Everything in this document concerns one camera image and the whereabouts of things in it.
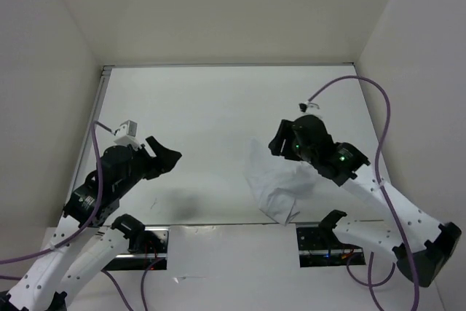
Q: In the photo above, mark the white skirt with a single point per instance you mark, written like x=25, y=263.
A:
x=276, y=184

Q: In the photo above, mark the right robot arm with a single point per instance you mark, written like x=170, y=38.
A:
x=417, y=243

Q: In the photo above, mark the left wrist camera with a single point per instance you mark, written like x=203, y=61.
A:
x=125, y=135

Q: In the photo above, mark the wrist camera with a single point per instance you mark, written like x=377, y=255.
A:
x=125, y=135
x=306, y=107

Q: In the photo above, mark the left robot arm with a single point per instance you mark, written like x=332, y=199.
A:
x=75, y=254

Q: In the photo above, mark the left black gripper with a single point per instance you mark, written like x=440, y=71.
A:
x=165, y=160

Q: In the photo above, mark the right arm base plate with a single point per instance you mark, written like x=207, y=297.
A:
x=318, y=250

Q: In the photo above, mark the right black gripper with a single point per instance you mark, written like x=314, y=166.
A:
x=285, y=132

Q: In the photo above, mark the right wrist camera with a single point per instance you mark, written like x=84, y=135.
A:
x=306, y=107

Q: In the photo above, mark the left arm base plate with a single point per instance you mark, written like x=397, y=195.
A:
x=148, y=251

